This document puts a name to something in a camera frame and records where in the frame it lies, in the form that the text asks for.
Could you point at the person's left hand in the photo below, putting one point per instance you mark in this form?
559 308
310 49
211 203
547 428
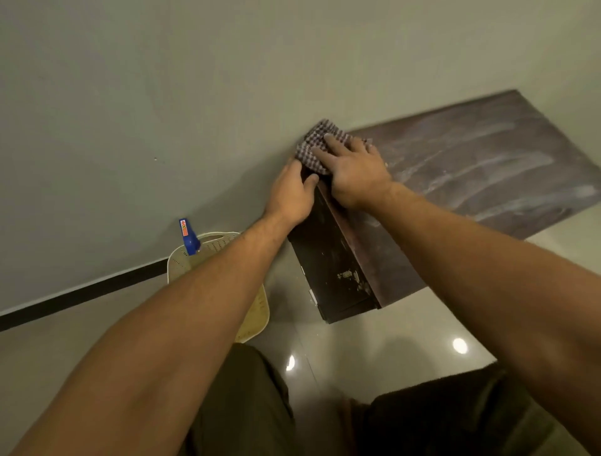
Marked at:
289 197

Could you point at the person's right hand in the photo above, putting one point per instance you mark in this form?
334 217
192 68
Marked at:
359 176

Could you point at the person's right little finger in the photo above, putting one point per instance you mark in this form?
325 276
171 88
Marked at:
374 150

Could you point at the person's left thumb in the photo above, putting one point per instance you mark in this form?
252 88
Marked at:
311 182

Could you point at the person's right middle finger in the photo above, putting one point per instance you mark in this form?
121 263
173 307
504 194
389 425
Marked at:
335 144

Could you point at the checkered cleaning cloth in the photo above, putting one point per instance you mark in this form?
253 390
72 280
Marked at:
315 141

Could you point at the dark brown wooden cabinet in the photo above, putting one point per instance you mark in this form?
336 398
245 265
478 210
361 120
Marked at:
469 164

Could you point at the person's right forearm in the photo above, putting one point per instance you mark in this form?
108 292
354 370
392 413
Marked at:
493 277

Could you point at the person's left forearm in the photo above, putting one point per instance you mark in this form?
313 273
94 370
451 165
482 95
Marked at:
164 329

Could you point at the blue spray bottle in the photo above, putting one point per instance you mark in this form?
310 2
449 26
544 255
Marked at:
190 238

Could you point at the cream plastic basket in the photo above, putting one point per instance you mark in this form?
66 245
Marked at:
256 314

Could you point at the dark olive trousers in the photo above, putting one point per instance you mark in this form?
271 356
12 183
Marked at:
244 408

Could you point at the black baseboard strip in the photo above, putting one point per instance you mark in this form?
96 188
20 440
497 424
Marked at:
84 293

